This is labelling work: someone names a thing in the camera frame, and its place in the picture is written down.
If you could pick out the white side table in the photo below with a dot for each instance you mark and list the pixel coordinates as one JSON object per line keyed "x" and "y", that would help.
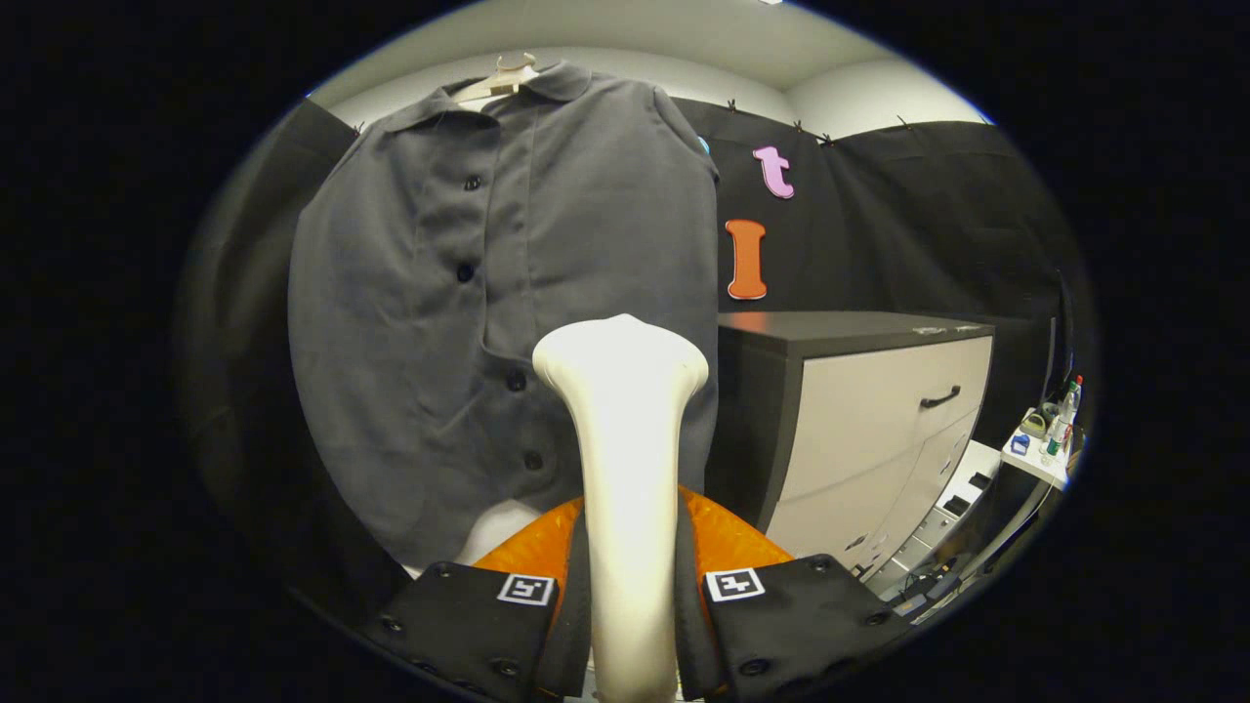
{"x": 1035, "y": 467}

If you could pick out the red cap bottle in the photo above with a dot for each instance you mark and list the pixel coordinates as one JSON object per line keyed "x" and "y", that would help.
{"x": 1071, "y": 400}

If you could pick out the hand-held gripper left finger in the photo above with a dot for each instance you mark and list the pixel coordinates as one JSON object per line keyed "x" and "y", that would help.
{"x": 576, "y": 625}

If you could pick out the grey top beige cabinet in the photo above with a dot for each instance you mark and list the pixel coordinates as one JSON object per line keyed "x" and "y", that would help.
{"x": 859, "y": 439}

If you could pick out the white garment steamer head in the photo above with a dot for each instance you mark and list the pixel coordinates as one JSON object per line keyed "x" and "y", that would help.
{"x": 630, "y": 488}

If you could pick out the green tape roll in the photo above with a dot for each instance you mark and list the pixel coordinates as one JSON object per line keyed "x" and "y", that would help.
{"x": 1033, "y": 423}

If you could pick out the green label bottle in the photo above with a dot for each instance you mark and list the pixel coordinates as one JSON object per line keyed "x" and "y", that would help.
{"x": 1055, "y": 439}

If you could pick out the dark computer monitor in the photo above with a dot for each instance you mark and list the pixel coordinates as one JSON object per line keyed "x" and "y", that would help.
{"x": 1064, "y": 322}

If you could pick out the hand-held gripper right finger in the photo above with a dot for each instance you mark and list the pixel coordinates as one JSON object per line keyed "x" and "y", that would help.
{"x": 695, "y": 635}

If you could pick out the black backdrop cloth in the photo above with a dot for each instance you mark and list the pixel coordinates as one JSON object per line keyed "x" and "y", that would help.
{"x": 879, "y": 225}

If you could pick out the small blue box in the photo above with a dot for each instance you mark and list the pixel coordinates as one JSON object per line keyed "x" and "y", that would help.
{"x": 1020, "y": 444}

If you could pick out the dark grey button shirt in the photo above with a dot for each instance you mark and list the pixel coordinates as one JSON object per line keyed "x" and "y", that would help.
{"x": 410, "y": 342}

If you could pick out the cream clothes hanger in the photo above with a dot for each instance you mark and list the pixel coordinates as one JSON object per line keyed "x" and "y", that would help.
{"x": 493, "y": 86}

